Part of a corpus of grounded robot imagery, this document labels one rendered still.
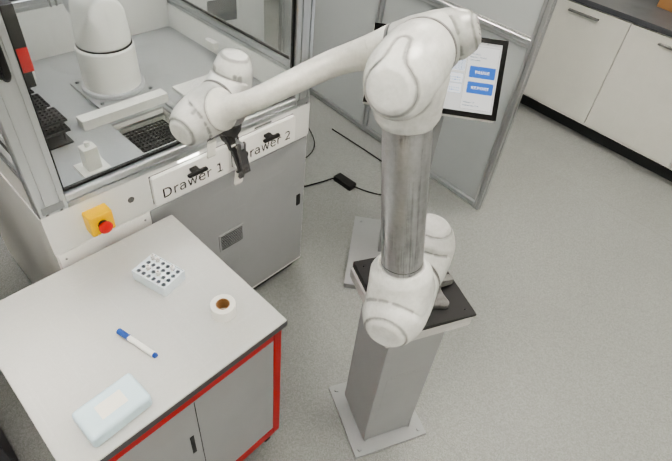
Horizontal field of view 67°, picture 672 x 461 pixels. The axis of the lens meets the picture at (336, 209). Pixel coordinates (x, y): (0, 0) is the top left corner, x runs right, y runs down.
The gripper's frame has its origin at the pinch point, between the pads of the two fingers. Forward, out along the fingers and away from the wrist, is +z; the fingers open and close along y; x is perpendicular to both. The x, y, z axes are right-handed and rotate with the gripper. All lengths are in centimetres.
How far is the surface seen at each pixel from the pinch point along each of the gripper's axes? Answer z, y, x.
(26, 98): -28, 22, 42
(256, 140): 10.6, 12.0, -24.0
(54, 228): 11, 14, 47
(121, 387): 10, -37, 57
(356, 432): 82, -80, -8
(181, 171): 9.2, 12.6, 7.0
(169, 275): 15.3, -14.7, 29.7
